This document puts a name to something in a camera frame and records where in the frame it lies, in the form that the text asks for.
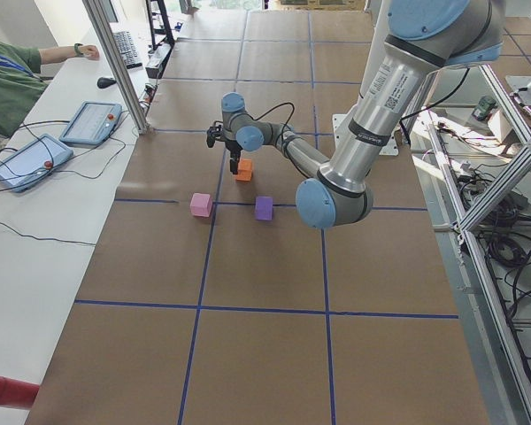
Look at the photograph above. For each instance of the purple foam cube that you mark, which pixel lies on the purple foam cube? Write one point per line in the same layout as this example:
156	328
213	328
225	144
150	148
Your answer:
263	208

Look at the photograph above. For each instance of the person's hand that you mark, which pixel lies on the person's hand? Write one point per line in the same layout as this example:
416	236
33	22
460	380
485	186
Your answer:
89	52

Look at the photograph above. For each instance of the aluminium frame post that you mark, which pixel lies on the aluminium frame post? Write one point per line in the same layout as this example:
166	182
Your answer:
103	30

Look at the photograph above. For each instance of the black computer mouse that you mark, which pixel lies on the black computer mouse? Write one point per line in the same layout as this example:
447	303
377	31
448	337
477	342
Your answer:
105	82

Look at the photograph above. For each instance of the person in green shirt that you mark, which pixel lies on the person in green shirt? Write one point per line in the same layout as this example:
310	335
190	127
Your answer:
21	84

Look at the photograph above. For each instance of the orange foam cube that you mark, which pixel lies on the orange foam cube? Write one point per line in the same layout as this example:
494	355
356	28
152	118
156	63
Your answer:
244	170

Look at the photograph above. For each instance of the pink foam cube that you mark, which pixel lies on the pink foam cube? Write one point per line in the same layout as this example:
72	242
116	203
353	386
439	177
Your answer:
201	205

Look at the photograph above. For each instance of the blue teach pendant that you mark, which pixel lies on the blue teach pendant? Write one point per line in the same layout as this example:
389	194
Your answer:
32	163
92	124

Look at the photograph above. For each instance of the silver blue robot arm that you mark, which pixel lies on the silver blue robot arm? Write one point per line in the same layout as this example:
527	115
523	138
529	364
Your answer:
424	37

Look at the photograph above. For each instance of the red cylinder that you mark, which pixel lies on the red cylinder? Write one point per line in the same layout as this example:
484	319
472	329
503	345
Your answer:
17	394

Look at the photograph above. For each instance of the black keyboard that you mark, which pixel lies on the black keyboard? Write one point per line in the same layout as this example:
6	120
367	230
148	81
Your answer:
127	50

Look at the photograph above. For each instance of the near blue teach pendant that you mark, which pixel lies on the near blue teach pendant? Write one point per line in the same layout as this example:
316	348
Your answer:
32	163

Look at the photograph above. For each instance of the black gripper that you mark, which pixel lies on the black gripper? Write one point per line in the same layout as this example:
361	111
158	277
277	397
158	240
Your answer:
233	147

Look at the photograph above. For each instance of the aluminium frame rack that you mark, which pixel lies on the aluminium frame rack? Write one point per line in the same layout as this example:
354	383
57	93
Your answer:
477	176

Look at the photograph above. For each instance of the far blue teach pendant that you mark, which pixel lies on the far blue teach pendant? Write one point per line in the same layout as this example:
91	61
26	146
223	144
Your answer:
92	124

